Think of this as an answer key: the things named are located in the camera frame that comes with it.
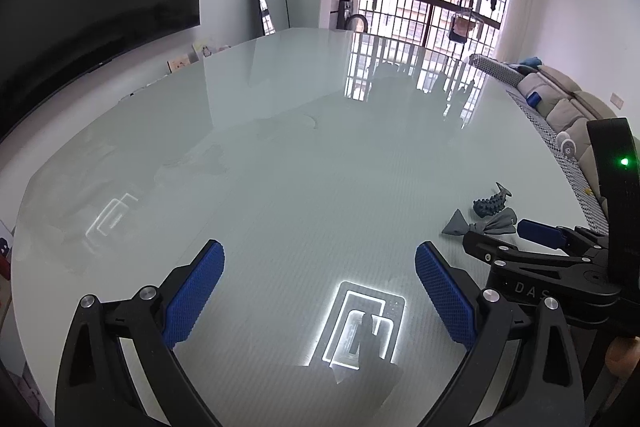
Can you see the wall socket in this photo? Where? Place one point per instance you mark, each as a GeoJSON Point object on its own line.
{"type": "Point", "coordinates": [618, 100]}

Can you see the beige sofa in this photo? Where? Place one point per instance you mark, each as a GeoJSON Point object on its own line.
{"type": "Point", "coordinates": [565, 112]}

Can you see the dark hair claw clip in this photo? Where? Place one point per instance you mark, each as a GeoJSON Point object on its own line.
{"type": "Point", "coordinates": [490, 204]}

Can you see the white round device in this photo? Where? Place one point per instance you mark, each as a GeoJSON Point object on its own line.
{"type": "Point", "coordinates": [566, 144]}

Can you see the blue cloth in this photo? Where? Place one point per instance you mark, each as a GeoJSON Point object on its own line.
{"type": "Point", "coordinates": [530, 64]}

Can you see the blue bottle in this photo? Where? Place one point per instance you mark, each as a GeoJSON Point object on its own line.
{"type": "Point", "coordinates": [534, 98]}

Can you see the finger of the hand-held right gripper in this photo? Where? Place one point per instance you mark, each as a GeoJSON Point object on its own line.
{"type": "Point", "coordinates": [540, 232]}
{"type": "Point", "coordinates": [520, 252]}

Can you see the colourful picture board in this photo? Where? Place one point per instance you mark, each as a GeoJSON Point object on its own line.
{"type": "Point", "coordinates": [4, 252]}

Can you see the person's right hand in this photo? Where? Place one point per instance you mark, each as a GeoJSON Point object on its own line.
{"type": "Point", "coordinates": [620, 357]}

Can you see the black stand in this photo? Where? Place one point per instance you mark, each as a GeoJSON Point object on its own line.
{"type": "Point", "coordinates": [347, 14]}

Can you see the grey cloth bow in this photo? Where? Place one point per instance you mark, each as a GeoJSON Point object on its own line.
{"type": "Point", "coordinates": [492, 224]}

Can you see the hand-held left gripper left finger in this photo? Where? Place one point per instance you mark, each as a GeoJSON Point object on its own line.
{"type": "Point", "coordinates": [197, 297]}

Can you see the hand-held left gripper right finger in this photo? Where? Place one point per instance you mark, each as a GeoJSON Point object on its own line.
{"type": "Point", "coordinates": [445, 297]}

